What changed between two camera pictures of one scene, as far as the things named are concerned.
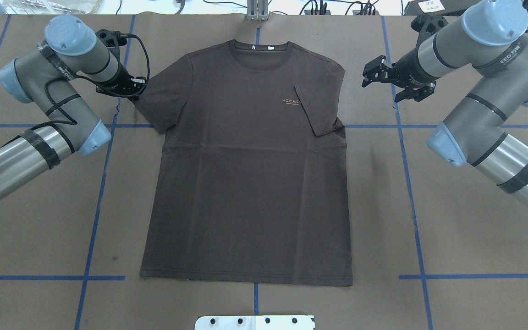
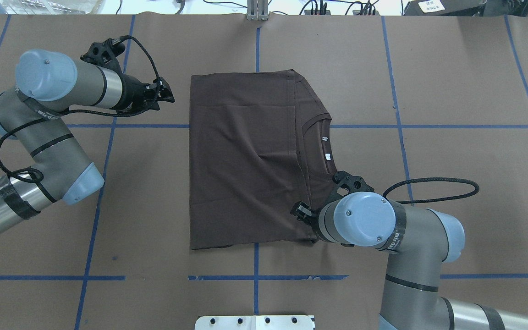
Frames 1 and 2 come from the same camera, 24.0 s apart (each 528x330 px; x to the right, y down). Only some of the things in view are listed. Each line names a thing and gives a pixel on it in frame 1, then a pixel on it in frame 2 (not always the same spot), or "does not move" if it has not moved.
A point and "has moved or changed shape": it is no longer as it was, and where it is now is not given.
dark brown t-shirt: (253, 186) has moved or changed shape
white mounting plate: (255, 322) does not move
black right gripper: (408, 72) → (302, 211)
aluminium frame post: (257, 10) does not move
